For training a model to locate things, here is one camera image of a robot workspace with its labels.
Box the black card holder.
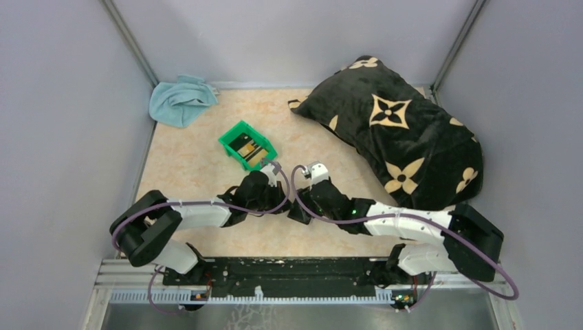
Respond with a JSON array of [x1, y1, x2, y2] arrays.
[[287, 202, 312, 226]]

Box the green plastic bin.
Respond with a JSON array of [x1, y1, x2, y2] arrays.
[[218, 120, 278, 171]]

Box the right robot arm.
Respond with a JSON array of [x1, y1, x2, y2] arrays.
[[294, 179, 504, 283]]

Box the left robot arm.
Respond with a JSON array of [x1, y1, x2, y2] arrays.
[[109, 170, 291, 285]]

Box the gold card in bin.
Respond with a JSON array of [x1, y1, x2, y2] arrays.
[[229, 133, 268, 168]]

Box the black floral pillow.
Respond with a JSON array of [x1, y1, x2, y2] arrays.
[[287, 55, 484, 210]]

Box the light blue cloth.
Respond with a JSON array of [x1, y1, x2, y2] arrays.
[[148, 75, 219, 129]]

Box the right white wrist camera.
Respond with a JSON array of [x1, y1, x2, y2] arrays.
[[302, 162, 329, 185]]

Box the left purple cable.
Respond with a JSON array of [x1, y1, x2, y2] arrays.
[[111, 158, 292, 316]]

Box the purple cable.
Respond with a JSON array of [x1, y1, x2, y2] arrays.
[[290, 164, 520, 313], [111, 158, 292, 316]]

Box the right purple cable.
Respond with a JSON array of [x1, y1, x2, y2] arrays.
[[290, 164, 520, 313]]

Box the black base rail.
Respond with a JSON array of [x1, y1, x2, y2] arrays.
[[163, 257, 416, 298]]

